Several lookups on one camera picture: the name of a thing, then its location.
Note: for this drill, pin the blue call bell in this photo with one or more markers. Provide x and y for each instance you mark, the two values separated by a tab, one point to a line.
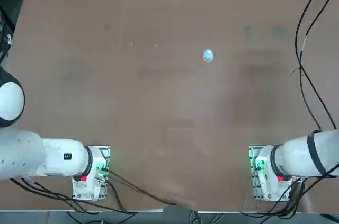
208	55

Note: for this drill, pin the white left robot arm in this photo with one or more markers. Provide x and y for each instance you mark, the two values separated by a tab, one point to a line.
61	160

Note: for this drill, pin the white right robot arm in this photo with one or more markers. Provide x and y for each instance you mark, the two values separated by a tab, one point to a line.
296	155

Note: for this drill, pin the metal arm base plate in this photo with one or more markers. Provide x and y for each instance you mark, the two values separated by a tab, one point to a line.
252	152
106	152

